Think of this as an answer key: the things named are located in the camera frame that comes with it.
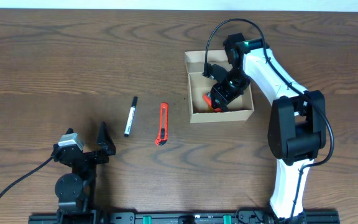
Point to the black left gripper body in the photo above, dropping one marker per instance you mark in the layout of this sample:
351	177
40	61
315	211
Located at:
89	156

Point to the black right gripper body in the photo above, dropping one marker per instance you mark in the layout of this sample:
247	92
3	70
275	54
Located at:
221	92

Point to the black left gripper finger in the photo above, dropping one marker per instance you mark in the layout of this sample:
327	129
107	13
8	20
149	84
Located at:
104	140
70	131

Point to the red black utility knife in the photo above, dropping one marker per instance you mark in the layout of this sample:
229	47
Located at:
207	100

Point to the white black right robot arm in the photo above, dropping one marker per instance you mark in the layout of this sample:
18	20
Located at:
296	130

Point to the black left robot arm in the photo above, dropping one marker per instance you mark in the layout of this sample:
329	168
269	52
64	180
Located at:
75	190

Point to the open cardboard box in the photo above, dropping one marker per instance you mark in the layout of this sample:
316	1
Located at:
239	110

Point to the black white marker pen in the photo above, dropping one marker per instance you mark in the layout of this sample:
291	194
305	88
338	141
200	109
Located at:
130	119

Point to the orange utility knife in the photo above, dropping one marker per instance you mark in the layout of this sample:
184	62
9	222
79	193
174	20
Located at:
162	135

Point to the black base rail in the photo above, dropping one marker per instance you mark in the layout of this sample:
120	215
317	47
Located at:
238	217

